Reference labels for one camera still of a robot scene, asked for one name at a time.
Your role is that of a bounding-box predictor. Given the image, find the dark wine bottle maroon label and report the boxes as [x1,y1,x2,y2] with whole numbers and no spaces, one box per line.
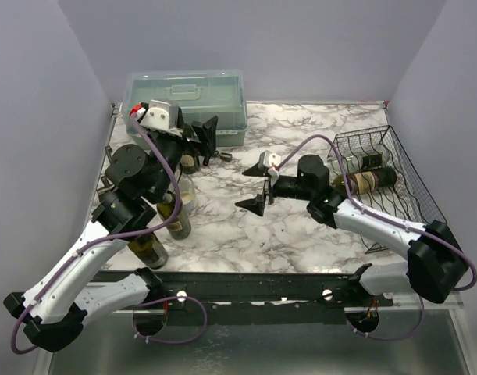
[333,167,397,195]

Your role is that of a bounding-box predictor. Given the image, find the dark bottle tan label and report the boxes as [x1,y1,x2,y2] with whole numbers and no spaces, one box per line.
[156,193,191,240]

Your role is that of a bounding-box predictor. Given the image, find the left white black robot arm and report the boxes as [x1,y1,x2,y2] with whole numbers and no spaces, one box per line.
[10,116,183,355]

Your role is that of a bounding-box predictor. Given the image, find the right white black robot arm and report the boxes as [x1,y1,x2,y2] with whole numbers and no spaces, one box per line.
[236,152,468,306]

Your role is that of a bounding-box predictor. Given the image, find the dark bottle beige label back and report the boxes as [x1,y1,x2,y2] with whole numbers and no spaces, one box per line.
[180,154,200,175]

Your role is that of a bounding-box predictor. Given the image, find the clear glass bottle standing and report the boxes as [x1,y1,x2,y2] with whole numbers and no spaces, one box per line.
[178,173,198,215]

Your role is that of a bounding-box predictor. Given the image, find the clear bottle in rack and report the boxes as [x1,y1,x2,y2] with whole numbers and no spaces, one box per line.
[342,152,386,172]

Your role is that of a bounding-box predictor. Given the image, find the dark bottle front left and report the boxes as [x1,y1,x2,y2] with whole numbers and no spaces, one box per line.
[128,233,169,270]

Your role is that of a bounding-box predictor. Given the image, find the black T-shaped corkscrew tool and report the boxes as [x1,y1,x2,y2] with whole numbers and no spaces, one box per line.
[214,151,233,163]

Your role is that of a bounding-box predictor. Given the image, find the translucent green plastic storage box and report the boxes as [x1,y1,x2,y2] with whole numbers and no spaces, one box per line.
[121,70,247,148]

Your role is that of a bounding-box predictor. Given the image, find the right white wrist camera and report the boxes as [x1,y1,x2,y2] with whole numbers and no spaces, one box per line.
[258,151,281,186]

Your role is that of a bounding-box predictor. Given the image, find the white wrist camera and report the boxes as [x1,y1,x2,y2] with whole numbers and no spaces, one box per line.
[129,99,182,136]
[258,151,281,186]

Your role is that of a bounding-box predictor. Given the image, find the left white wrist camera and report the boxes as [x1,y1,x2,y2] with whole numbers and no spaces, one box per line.
[129,99,182,136]

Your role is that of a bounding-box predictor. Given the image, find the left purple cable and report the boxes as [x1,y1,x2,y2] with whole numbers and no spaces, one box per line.
[11,112,208,355]

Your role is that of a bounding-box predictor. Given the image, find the purple cable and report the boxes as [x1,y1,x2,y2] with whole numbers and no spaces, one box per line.
[275,134,477,341]
[11,112,208,355]

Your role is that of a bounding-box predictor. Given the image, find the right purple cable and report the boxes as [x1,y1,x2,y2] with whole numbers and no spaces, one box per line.
[275,134,477,341]

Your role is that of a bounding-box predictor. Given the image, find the metal T-shaped bracket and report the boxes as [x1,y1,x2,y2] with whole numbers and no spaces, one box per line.
[96,145,118,196]

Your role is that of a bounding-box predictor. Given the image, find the black wire wine rack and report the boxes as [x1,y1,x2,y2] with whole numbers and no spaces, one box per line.
[326,124,447,255]

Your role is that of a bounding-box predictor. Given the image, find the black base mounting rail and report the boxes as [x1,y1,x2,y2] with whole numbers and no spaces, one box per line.
[156,271,393,326]

